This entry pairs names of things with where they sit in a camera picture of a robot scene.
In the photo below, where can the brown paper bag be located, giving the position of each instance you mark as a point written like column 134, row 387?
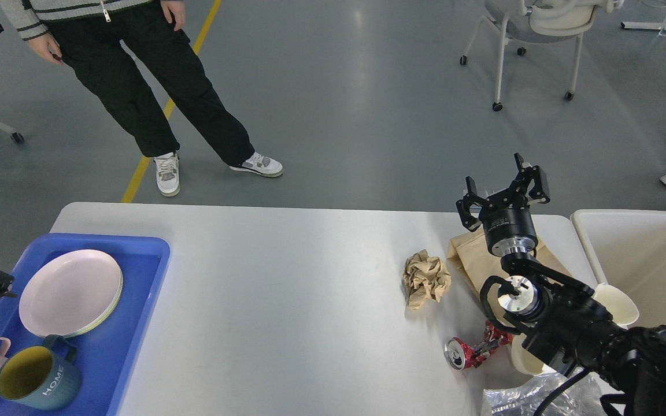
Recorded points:
column 469, row 254

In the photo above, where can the crushed red soda can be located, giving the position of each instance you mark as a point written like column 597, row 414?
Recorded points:
column 460, row 355

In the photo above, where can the blue plastic tray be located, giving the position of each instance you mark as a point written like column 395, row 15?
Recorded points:
column 106, row 355

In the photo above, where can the light green plate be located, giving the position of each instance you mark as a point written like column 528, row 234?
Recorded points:
column 118, row 303

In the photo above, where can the cream plastic bin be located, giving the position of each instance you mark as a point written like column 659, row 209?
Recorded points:
column 627, row 249

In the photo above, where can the pink plate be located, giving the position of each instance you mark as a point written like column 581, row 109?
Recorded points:
column 72, row 294

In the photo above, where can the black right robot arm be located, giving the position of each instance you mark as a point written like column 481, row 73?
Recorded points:
column 565, row 327

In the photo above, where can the clear plastic bag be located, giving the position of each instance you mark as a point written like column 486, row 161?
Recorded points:
column 581, row 399

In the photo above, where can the white stand base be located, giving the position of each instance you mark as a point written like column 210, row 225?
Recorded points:
column 662, row 20

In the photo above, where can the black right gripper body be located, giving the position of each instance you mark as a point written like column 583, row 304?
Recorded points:
column 508, row 226

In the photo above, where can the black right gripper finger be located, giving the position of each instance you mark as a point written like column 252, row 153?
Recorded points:
column 529, row 186
column 464, row 205

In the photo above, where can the teal HOME mug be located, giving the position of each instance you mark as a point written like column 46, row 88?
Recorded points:
column 43, row 377

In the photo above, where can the person in black trousers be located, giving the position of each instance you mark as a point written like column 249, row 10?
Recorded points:
column 101, row 41

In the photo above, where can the white chair grey seat right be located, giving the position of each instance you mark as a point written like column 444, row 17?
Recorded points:
column 538, row 22

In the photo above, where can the white paper cup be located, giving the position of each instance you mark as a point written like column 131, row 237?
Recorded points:
column 525, row 362
column 622, row 308

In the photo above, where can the crumpled brown paper ball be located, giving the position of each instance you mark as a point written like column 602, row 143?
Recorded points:
column 425, row 277

